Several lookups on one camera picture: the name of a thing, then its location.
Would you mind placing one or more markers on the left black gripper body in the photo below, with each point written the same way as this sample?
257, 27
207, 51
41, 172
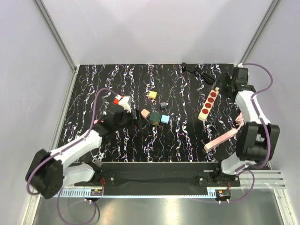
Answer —
127, 120

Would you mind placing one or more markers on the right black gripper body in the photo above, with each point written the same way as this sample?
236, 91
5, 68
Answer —
225, 79

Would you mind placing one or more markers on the red cube socket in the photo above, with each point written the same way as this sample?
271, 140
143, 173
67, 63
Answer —
117, 99

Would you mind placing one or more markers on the pink plug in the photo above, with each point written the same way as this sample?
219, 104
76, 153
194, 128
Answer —
145, 113

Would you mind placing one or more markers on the wooden socket strip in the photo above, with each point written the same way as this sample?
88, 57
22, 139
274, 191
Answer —
208, 104

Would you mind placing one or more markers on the dark green plug adapter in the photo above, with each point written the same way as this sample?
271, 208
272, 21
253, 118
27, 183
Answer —
155, 118

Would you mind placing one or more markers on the yellow plug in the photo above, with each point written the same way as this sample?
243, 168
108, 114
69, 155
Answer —
152, 95

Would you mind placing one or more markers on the light blue plug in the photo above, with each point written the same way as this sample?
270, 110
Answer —
165, 119

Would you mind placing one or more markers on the grey plug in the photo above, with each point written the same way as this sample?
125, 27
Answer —
163, 105

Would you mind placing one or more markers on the pink power strip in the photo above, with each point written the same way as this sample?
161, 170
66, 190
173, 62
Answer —
221, 139

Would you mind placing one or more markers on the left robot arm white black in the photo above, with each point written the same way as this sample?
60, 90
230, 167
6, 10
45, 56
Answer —
51, 171

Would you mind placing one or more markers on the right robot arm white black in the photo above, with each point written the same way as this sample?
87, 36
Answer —
257, 140

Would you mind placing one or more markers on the black plug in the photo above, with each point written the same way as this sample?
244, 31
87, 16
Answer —
183, 65

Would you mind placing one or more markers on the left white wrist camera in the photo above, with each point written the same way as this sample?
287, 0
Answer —
125, 102

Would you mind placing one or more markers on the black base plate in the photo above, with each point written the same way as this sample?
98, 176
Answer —
143, 179

